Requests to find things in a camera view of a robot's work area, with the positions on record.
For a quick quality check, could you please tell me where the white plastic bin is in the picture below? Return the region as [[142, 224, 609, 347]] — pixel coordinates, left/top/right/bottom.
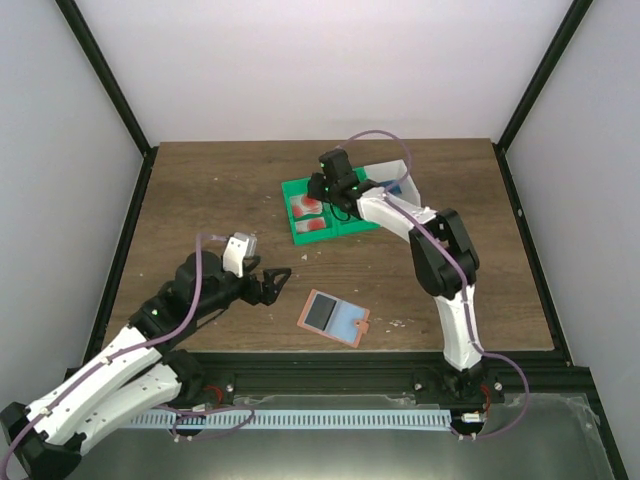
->
[[363, 159, 421, 206]]

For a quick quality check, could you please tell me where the right black frame post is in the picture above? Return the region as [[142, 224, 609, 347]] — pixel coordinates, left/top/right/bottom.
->
[[494, 0, 593, 153]]

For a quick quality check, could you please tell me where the red and white card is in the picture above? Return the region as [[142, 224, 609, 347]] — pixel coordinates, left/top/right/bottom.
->
[[289, 195, 323, 219]]

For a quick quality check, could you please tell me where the blue card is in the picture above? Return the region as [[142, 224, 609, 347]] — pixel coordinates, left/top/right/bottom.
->
[[386, 185, 402, 196]]

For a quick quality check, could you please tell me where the middle green plastic bin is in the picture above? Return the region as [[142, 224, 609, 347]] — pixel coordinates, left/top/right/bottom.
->
[[327, 167, 378, 237]]

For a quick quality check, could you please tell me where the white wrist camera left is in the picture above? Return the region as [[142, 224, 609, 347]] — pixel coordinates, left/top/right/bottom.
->
[[222, 232, 257, 278]]

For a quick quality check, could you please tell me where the pink leather card holder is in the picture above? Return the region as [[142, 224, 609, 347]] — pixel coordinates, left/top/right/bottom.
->
[[297, 289, 370, 348]]

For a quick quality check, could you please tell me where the black front frame rail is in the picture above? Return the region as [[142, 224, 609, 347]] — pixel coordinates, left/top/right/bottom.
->
[[173, 351, 594, 407]]

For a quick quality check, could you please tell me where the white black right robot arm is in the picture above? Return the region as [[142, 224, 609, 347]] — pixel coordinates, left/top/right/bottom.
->
[[308, 148, 482, 400]]

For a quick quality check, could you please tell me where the green plastic bin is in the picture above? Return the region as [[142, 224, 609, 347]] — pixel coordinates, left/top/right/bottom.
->
[[281, 178, 338, 246], [327, 167, 378, 237]]

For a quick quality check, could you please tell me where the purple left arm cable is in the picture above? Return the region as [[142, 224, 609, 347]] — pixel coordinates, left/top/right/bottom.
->
[[0, 232, 259, 480]]

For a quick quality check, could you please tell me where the black frame post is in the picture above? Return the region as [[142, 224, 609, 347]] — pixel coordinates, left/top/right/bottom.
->
[[494, 0, 593, 153], [53, 0, 153, 156]]

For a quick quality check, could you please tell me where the light blue cable duct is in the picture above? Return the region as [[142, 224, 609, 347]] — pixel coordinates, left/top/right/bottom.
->
[[129, 409, 452, 431]]

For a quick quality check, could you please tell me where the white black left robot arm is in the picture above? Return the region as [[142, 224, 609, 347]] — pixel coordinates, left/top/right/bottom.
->
[[1, 251, 291, 479]]

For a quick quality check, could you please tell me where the red circle card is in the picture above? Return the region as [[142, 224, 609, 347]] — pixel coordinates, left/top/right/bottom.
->
[[300, 196, 323, 215], [295, 217, 327, 235]]

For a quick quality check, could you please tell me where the left green plastic bin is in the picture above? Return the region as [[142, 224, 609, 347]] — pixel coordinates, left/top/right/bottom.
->
[[281, 178, 338, 246]]

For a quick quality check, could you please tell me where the dark card in holder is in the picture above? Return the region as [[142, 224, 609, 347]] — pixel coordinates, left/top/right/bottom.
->
[[303, 293, 337, 331]]

